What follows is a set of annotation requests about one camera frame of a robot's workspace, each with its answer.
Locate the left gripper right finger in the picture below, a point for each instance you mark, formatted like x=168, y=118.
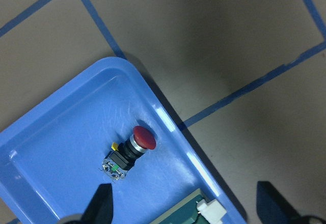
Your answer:
x=271, y=206

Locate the brown paper table cover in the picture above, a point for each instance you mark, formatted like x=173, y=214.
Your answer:
x=249, y=75

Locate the red emergency stop button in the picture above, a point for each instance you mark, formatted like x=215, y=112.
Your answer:
x=122, y=157

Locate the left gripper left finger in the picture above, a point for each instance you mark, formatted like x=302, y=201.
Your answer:
x=100, y=208

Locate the green terminal block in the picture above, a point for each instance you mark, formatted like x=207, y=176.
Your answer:
x=195, y=208

